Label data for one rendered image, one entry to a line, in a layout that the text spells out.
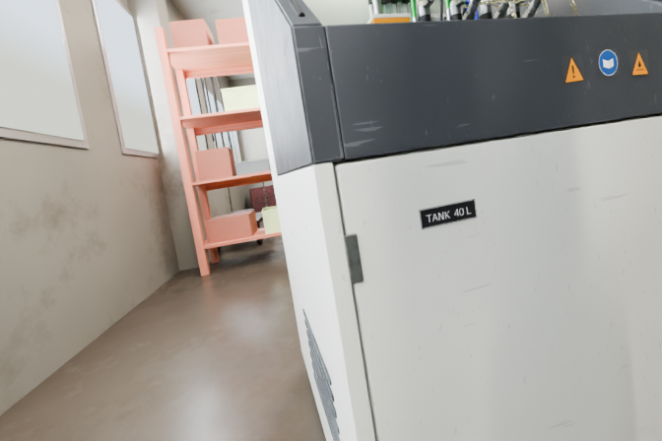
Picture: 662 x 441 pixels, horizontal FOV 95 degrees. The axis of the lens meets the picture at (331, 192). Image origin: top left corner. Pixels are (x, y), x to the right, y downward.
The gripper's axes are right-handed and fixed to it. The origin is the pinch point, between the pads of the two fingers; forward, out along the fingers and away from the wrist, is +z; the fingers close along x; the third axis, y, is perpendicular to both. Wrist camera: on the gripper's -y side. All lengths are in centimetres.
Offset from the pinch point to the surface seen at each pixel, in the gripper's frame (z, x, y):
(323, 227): 40, -35, 22
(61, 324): 89, -153, -132
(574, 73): 24.8, 5.7, 22.8
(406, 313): 53, -26, 22
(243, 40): -106, -29, -244
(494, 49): 20.6, -7.9, 22.8
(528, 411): 73, -9, 22
